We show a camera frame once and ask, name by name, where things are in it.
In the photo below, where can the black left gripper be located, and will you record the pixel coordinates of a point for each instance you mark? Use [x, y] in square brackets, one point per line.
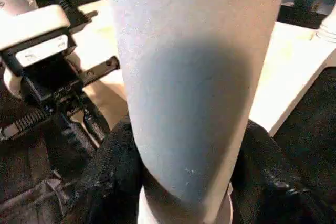
[47, 87]

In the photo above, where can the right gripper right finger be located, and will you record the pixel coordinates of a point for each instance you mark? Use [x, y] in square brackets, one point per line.
[278, 182]

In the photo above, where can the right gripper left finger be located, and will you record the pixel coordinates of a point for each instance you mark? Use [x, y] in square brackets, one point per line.
[107, 182]

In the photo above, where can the white plastic table top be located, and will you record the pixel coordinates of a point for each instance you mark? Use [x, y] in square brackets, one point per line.
[294, 61]

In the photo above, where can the black work mat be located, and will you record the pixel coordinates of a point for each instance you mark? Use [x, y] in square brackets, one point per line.
[315, 119]

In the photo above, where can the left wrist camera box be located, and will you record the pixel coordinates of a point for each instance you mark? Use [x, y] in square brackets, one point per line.
[34, 35]

